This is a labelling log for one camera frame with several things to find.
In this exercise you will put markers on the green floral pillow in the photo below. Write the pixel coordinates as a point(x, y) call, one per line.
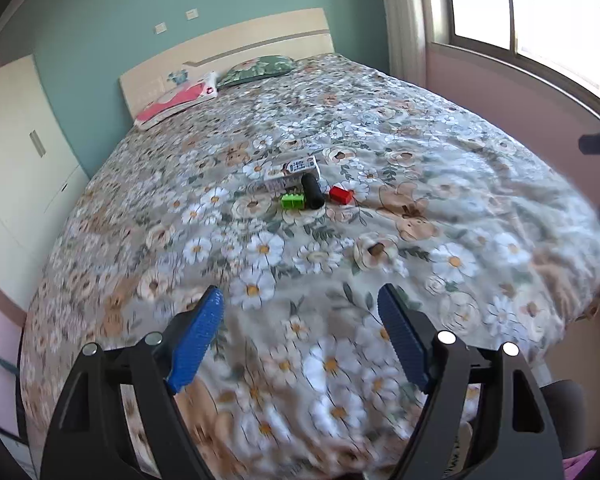
point(257, 70)

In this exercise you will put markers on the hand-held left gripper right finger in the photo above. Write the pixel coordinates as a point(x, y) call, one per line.
point(405, 340)

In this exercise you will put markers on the red toy brick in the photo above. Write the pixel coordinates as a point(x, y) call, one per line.
point(341, 195)

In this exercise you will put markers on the pink quilted jacket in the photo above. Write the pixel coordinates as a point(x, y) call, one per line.
point(580, 467)

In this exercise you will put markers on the window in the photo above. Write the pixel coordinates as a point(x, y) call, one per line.
point(555, 5)

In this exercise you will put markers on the bed with floral duvet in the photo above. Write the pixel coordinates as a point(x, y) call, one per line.
point(380, 125)

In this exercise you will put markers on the white curtain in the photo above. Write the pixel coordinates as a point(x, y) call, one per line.
point(402, 15)

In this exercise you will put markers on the white wardrobe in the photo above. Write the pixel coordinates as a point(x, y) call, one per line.
point(15, 160)

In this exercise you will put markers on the cream wooden bed headboard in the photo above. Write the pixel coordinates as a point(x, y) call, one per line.
point(240, 40)

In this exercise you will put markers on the pink and white pillow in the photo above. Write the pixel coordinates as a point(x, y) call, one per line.
point(175, 102)

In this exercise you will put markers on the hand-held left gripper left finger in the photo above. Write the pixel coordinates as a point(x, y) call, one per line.
point(195, 342)

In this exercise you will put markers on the white remote box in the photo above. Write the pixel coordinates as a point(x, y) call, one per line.
point(295, 166)

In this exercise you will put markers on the black cylinder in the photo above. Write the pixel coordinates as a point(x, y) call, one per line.
point(312, 192)

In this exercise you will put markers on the green toy brick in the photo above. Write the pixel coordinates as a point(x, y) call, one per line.
point(293, 202)

